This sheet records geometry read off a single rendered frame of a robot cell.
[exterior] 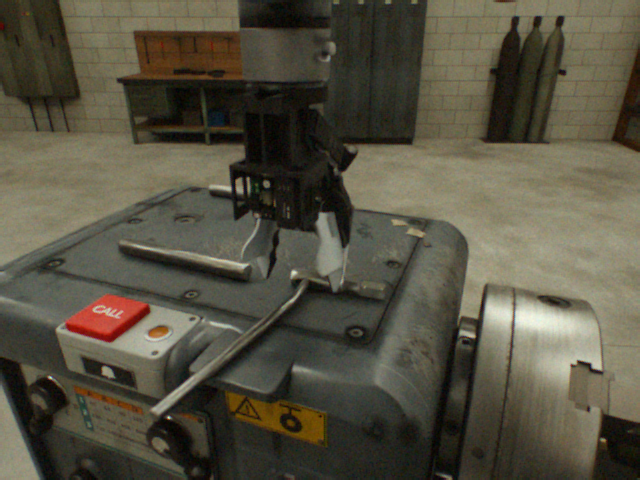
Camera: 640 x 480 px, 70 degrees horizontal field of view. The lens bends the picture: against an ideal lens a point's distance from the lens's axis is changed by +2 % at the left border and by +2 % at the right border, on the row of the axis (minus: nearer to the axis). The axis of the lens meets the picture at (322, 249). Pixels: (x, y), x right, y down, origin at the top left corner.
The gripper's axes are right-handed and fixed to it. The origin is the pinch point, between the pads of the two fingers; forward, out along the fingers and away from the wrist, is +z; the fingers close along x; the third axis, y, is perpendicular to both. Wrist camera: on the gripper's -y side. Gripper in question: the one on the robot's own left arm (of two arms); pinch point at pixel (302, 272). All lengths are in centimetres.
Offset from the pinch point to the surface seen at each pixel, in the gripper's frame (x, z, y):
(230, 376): -1.5, 4.2, 13.2
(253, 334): -1.7, 3.0, 8.4
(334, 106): -200, 77, -565
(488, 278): 26, 130, -248
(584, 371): 30.2, 8.3, -4.9
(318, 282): 0.8, 2.6, -2.8
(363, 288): 6.2, 2.6, -3.4
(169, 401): -3.9, 3.2, 18.5
